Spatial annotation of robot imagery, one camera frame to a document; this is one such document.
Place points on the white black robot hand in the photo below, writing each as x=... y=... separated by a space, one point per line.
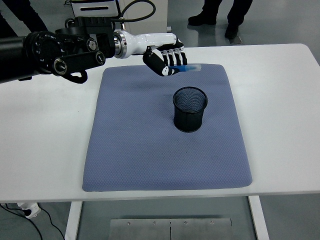
x=155 y=40

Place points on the blue marker with clear cap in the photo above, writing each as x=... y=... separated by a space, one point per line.
x=192 y=67

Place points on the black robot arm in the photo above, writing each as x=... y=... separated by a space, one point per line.
x=37 y=52

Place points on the black mesh pen holder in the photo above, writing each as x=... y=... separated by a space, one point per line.
x=190 y=121

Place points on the white appliance with dark slot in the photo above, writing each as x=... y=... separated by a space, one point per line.
x=95 y=7

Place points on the grey floor socket plate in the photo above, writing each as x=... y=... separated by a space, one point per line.
x=237 y=40

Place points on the person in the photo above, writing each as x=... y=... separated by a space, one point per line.
x=32 y=15
x=235 y=15

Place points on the blue-grey quilted mat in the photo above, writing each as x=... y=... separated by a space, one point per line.
x=150 y=155

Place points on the white table leg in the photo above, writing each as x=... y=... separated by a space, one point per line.
x=73 y=220
x=258 y=220

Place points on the white power strip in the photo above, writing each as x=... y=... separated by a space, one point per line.
x=31 y=210

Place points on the white pedestal cabinet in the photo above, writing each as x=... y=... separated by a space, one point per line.
x=160 y=15

